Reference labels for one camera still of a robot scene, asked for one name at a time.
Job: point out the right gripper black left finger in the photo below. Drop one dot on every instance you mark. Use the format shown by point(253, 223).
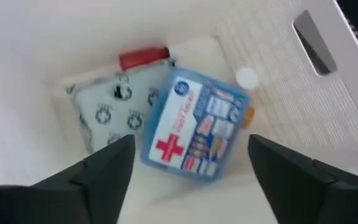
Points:
point(110, 174)

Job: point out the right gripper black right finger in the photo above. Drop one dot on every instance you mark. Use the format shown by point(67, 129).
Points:
point(284, 174)

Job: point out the orange pill bottle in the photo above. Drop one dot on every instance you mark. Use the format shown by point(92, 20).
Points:
point(249, 117)

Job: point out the white pouch with black pattern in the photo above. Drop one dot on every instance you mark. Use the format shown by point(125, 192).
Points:
point(110, 99)

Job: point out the blue first aid kit box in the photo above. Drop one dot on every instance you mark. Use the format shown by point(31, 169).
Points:
point(179, 124)

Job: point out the red bottle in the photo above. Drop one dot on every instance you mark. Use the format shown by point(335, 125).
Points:
point(141, 57)

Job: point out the white perforated plastic basket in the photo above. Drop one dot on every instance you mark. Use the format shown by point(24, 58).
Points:
point(291, 109)

